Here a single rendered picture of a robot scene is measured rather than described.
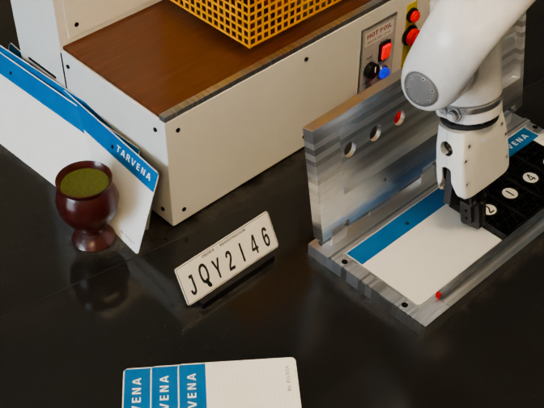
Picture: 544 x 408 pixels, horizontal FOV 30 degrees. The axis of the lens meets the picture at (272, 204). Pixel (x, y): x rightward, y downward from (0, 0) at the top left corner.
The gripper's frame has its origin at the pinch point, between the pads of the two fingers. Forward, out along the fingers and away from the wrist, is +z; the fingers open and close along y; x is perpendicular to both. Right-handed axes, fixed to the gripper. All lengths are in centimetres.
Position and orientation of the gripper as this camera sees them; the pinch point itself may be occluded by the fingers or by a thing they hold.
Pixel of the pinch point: (473, 211)
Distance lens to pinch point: 141.1
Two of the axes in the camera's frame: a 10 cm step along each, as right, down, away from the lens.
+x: -6.7, -3.3, 6.6
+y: 7.3, -4.6, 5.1
